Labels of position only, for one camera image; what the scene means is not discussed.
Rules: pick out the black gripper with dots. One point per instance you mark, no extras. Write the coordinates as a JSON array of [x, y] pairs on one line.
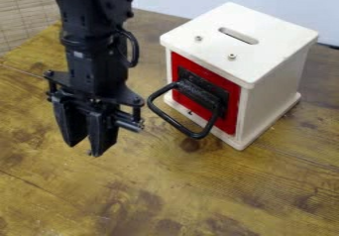
[[92, 88]]

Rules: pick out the red drawer with black handle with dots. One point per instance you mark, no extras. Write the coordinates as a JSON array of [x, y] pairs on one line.
[[205, 93]]

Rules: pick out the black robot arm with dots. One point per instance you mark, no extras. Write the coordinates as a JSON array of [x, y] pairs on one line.
[[92, 28]]

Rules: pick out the white wooden box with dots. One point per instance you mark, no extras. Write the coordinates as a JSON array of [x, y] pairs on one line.
[[251, 54]]

